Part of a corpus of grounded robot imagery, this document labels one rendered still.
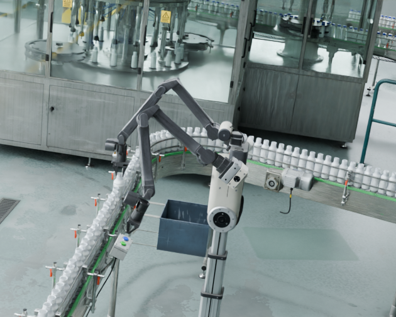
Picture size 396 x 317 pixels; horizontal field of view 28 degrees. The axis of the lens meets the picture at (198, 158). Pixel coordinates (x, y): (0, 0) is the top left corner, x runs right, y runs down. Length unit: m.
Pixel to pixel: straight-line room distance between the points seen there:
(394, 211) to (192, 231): 1.55
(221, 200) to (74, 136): 3.84
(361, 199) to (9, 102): 3.87
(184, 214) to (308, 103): 4.61
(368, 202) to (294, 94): 3.99
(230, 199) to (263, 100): 5.29
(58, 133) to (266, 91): 2.76
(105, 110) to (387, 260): 3.04
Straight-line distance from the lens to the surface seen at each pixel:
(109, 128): 7.87
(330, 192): 5.75
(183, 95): 4.48
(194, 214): 5.17
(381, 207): 5.70
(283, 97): 9.52
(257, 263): 6.57
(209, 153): 4.06
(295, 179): 5.62
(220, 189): 4.29
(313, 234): 7.27
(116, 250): 4.13
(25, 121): 8.09
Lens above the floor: 2.98
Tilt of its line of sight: 20 degrees down
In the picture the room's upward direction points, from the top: 7 degrees clockwise
